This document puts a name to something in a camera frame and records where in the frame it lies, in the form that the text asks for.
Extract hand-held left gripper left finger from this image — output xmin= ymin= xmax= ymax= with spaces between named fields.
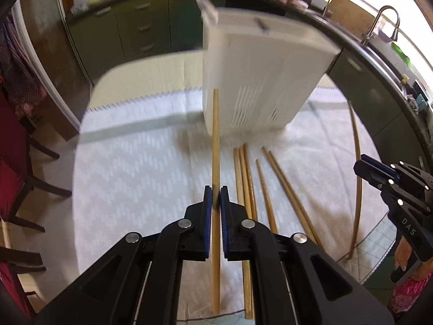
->
xmin=35 ymin=186 xmax=213 ymax=325

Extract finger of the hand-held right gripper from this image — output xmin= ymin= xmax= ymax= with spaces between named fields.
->
xmin=353 ymin=161 xmax=395 ymax=190
xmin=361 ymin=155 xmax=401 ymax=181

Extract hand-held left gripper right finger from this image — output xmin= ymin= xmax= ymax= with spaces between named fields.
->
xmin=221 ymin=186 xmax=395 ymax=325

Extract white plastic utensil holder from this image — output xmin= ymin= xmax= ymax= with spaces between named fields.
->
xmin=195 ymin=0 xmax=342 ymax=132

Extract person's right hand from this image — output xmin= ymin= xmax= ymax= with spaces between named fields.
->
xmin=394 ymin=236 xmax=412 ymax=272

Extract dark stone countertop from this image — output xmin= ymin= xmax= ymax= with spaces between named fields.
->
xmin=66 ymin=0 xmax=433 ymax=190

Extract patterned white green tablecloth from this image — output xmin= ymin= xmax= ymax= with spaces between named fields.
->
xmin=73 ymin=51 xmax=398 ymax=322

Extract pink patterned clothing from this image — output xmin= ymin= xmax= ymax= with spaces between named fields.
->
xmin=388 ymin=271 xmax=433 ymax=315

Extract steel kitchen sink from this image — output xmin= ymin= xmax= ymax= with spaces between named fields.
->
xmin=365 ymin=45 xmax=408 ymax=97

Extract green plastic item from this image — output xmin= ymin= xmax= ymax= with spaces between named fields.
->
xmin=392 ymin=41 xmax=412 ymax=69

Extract tall steel kitchen faucet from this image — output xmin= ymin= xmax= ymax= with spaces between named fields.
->
xmin=360 ymin=6 xmax=401 ymax=46

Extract wooden cutting board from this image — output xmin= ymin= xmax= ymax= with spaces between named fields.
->
xmin=326 ymin=0 xmax=377 ymax=38

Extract green base cabinets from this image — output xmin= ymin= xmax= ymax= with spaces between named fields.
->
xmin=66 ymin=0 xmax=427 ymax=190

